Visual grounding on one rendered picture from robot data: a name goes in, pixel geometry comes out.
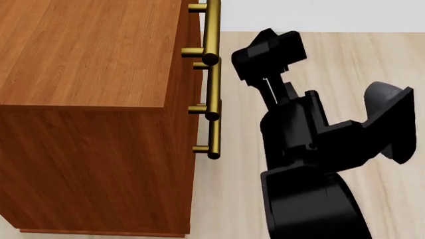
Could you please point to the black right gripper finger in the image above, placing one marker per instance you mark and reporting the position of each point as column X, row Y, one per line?
column 293, row 47
column 254, row 56

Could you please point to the black wrist camera with grey dome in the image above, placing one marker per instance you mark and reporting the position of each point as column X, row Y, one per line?
column 391, row 119

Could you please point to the brown wooden drawer cabinet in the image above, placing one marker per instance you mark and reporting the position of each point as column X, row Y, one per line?
column 86, row 99

